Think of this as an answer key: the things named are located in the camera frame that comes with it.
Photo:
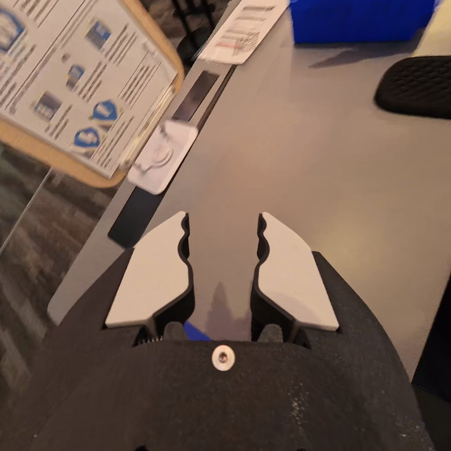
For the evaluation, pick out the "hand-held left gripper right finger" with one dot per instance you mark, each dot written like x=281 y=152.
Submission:
x=296 y=282

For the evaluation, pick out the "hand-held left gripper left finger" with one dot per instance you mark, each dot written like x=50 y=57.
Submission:
x=151 y=282

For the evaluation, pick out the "blue plastic bin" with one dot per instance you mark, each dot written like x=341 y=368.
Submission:
x=195 y=333
x=352 y=21

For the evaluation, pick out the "wooden document stand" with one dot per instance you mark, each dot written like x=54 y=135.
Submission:
x=35 y=144

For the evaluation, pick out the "printed instruction sheet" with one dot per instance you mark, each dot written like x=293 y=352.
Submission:
x=70 y=70

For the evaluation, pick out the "black sign stand with pole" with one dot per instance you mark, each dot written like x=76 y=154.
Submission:
x=192 y=42

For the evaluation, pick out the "paper sheet in plastic sleeve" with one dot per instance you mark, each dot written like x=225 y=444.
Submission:
x=243 y=28

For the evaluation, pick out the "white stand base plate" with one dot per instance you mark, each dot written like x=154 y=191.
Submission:
x=176 y=148

